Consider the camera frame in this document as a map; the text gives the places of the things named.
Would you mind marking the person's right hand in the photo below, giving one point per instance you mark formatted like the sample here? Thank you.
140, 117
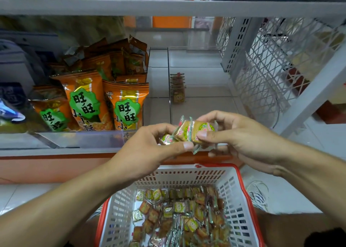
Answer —
243, 141

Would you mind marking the person's left hand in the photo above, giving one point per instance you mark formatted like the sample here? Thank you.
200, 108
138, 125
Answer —
143, 155

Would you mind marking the bundle of snack packets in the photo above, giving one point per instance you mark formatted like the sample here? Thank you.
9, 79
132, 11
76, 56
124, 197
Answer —
186, 130

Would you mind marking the white basket with red rim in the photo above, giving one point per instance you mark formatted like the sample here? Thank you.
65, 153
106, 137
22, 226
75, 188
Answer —
238, 201

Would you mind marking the pile of small snack packets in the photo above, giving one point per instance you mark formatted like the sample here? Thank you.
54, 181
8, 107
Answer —
181, 217

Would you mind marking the row of small snack packets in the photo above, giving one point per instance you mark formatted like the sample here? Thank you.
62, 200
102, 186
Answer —
178, 90

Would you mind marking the white metal shelf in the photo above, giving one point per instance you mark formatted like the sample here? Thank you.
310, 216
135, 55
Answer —
162, 7

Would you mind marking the person's left forearm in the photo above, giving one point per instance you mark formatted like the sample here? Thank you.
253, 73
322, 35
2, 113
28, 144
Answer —
54, 211

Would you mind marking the person's right forearm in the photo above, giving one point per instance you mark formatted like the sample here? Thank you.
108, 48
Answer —
313, 179

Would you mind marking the person's right shoe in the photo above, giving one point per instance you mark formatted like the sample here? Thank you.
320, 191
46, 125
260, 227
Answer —
262, 195

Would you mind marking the clear plastic shelf front guard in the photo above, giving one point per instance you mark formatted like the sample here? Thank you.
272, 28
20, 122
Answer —
81, 140

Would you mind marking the person's left leg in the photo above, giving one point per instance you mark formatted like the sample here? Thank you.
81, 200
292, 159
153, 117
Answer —
84, 233

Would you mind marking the person's leg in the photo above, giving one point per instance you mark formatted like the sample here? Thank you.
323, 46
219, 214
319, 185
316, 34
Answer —
292, 230
84, 233

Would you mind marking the orange shelf base panel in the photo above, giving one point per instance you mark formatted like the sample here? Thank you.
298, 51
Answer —
43, 168

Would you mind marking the person's right leg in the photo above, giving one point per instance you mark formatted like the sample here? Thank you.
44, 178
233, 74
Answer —
292, 230

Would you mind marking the person's black shorts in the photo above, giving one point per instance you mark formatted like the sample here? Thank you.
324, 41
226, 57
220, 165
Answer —
335, 238

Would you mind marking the group of orange snack bags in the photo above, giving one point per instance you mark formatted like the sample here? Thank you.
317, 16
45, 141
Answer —
86, 101

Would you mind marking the white perforated side panel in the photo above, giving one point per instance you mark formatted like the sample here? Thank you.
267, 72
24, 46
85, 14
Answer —
270, 66

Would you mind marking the blue white snack bag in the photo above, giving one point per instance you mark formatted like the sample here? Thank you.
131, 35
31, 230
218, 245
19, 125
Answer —
9, 110

